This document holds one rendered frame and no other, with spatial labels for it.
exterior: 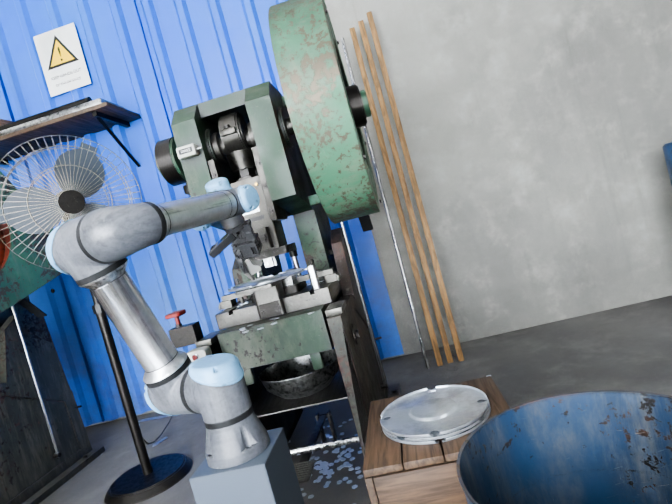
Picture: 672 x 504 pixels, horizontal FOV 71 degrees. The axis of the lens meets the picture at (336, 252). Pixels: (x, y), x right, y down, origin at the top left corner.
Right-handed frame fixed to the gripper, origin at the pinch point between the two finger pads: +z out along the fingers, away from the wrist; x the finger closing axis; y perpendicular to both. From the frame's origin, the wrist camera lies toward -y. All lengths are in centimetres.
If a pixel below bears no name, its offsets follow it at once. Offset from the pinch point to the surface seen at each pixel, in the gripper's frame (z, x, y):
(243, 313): 17.8, 7.0, -10.4
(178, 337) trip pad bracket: 14.7, -2.8, -32.3
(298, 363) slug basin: 59, 21, -3
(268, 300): 13.9, 5.0, 1.1
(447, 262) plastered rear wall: 87, 115, 82
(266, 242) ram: -2.1, 19.5, 4.6
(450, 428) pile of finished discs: 22, -59, 51
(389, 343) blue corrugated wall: 123, 96, 34
